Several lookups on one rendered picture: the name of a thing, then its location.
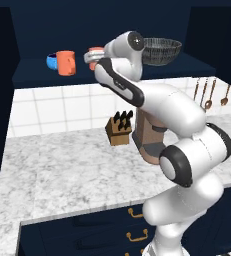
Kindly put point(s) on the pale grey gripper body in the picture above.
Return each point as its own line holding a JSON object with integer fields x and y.
{"x": 93, "y": 56}

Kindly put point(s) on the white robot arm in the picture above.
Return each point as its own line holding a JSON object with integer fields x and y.
{"x": 173, "y": 110}

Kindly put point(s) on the dark blue base cabinet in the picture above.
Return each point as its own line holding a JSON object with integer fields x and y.
{"x": 223, "y": 220}

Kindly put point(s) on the blue bowl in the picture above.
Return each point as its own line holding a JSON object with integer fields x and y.
{"x": 51, "y": 62}

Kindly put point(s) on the wooden knife block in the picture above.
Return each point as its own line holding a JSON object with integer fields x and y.
{"x": 118, "y": 133}

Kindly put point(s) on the brown coffee machine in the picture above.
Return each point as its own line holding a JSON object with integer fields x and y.
{"x": 147, "y": 136}

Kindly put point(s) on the copper hanging utensil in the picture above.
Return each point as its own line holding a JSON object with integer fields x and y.
{"x": 204, "y": 91}
{"x": 196, "y": 90}

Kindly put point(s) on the copper hanging ladle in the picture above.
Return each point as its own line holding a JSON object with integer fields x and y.
{"x": 209, "y": 98}

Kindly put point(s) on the copper hanging spoon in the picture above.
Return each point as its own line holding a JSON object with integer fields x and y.
{"x": 225, "y": 98}

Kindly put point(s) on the dark blue drawer front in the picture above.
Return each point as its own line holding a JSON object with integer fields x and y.
{"x": 100, "y": 218}
{"x": 100, "y": 252}
{"x": 100, "y": 238}

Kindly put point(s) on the dark blue wall cabinet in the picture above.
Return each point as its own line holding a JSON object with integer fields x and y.
{"x": 87, "y": 23}

